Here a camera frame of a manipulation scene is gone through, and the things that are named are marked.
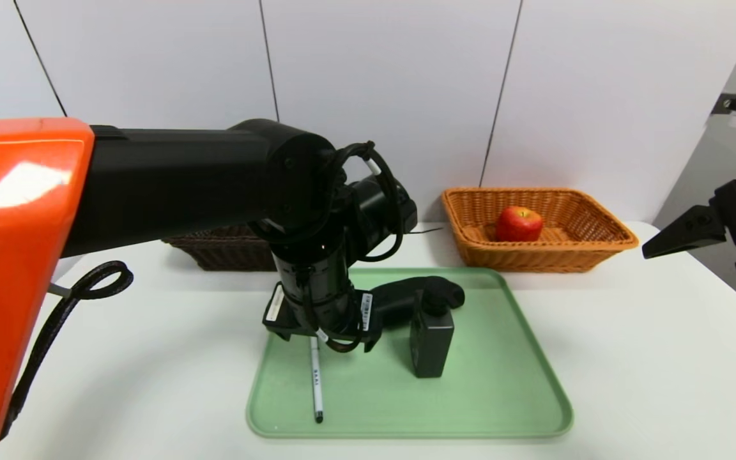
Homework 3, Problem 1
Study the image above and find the red apple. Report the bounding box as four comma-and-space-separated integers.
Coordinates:
494, 206, 544, 243

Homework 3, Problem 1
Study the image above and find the black square toiletry bottle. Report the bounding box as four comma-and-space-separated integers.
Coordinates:
409, 291, 456, 379

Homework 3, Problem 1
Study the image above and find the white pen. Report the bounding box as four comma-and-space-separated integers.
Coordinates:
309, 337, 325, 424

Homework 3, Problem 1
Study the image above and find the orange wicker basket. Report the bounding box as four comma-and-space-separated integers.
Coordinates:
441, 187, 640, 274

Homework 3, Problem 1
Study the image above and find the dark brown wicker basket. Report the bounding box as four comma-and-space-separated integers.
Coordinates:
162, 224, 279, 272

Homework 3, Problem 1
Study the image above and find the light green plastic tray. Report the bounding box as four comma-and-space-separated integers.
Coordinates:
246, 267, 574, 440

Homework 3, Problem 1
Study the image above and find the black glasses case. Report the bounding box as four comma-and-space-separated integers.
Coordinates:
368, 276, 466, 330

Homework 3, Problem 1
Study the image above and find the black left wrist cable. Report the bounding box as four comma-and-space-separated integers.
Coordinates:
317, 142, 407, 264

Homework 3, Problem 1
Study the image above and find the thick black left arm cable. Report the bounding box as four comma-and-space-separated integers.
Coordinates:
1, 261, 134, 441

